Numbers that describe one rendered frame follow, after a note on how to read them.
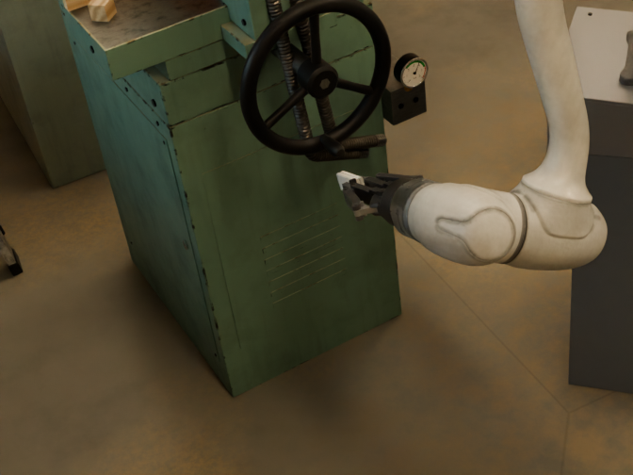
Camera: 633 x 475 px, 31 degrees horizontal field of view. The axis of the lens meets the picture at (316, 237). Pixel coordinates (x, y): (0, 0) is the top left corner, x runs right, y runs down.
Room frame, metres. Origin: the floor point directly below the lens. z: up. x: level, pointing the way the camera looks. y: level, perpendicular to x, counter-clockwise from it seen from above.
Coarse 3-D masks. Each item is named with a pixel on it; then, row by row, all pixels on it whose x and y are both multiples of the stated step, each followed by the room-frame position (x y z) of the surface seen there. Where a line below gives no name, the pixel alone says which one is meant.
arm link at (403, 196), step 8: (408, 184) 1.33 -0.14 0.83; (416, 184) 1.31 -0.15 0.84; (424, 184) 1.30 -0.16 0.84; (400, 192) 1.31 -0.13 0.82; (408, 192) 1.30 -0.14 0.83; (416, 192) 1.29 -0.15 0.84; (392, 200) 1.32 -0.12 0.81; (400, 200) 1.30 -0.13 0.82; (408, 200) 1.28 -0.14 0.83; (392, 208) 1.31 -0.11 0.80; (400, 208) 1.29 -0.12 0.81; (408, 208) 1.27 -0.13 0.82; (392, 216) 1.31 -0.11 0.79; (400, 216) 1.28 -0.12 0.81; (400, 224) 1.28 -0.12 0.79; (400, 232) 1.29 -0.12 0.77; (408, 232) 1.26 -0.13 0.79; (416, 240) 1.26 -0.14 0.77
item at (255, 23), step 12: (228, 0) 1.80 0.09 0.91; (240, 0) 1.75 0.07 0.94; (252, 0) 1.73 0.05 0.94; (264, 0) 1.74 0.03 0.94; (288, 0) 1.75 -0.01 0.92; (240, 12) 1.76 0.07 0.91; (252, 12) 1.73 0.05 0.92; (264, 12) 1.73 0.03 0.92; (240, 24) 1.77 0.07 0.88; (252, 24) 1.73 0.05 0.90; (264, 24) 1.73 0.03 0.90; (252, 36) 1.73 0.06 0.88
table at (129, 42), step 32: (128, 0) 1.88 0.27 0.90; (160, 0) 1.87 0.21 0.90; (192, 0) 1.85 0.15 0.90; (96, 32) 1.78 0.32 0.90; (128, 32) 1.77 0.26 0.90; (160, 32) 1.76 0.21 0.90; (192, 32) 1.78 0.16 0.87; (224, 32) 1.79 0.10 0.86; (288, 32) 1.75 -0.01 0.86; (128, 64) 1.73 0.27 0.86
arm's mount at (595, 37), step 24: (576, 24) 1.90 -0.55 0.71; (600, 24) 1.89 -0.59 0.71; (624, 24) 1.88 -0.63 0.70; (576, 48) 1.80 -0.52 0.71; (600, 48) 1.80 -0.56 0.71; (624, 48) 1.79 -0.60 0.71; (600, 72) 1.72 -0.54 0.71; (600, 96) 1.64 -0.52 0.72; (624, 96) 1.63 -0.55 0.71; (600, 120) 1.63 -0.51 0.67; (624, 120) 1.61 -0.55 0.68; (600, 144) 1.62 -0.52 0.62; (624, 144) 1.61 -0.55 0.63
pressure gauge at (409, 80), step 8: (408, 56) 1.90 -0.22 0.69; (416, 56) 1.91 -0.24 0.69; (400, 64) 1.89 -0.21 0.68; (408, 64) 1.88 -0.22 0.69; (416, 64) 1.89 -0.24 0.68; (424, 64) 1.90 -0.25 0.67; (400, 72) 1.88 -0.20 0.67; (408, 72) 1.88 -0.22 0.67; (416, 72) 1.89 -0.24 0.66; (424, 72) 1.90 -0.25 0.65; (400, 80) 1.88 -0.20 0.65; (408, 80) 1.88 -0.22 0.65; (416, 80) 1.89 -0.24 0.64; (408, 88) 1.88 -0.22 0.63
